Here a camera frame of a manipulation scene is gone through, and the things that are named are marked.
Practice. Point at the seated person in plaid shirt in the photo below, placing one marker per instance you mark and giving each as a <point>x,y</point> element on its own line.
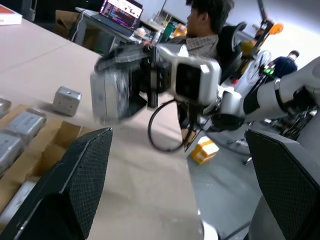
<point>202,30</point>

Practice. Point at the person in dark shirt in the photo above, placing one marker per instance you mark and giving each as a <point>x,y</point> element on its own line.
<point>285,63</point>

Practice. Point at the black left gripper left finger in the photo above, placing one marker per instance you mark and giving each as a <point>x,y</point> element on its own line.
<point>62,190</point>

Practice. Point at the grey metal desk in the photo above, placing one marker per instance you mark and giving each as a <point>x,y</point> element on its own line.
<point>97,27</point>

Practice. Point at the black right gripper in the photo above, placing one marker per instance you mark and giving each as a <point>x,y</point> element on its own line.
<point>155,75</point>

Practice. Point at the silver box camera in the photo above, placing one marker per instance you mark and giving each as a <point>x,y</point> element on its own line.
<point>66,101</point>
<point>3,106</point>
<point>110,97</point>
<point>8,150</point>
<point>20,197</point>
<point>26,123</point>

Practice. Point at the green bottle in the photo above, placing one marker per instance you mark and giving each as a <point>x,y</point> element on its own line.
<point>169,31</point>

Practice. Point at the silver robot body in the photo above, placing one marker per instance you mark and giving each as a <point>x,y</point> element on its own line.
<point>262,220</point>

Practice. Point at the open laptop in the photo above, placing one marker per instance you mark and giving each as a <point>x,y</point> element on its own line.
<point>120,15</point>

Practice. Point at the brown cardboard box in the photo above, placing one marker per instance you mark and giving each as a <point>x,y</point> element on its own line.
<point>63,22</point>

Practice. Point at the black stand with orange part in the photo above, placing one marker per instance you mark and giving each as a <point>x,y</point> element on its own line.
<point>265,27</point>

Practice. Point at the yellow cardboard box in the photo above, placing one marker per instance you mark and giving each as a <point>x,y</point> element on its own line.
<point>203,150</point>

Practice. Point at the black office chair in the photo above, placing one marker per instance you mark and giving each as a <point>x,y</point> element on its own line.
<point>228,47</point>

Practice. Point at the cardboard divider tray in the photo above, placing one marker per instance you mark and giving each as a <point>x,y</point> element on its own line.
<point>50,147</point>

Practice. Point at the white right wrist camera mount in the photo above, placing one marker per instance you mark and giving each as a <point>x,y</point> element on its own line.
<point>200,75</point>

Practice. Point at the red and white flat box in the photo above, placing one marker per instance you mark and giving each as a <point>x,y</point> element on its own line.
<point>8,15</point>

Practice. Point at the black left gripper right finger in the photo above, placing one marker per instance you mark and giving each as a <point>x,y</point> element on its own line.
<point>287,180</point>

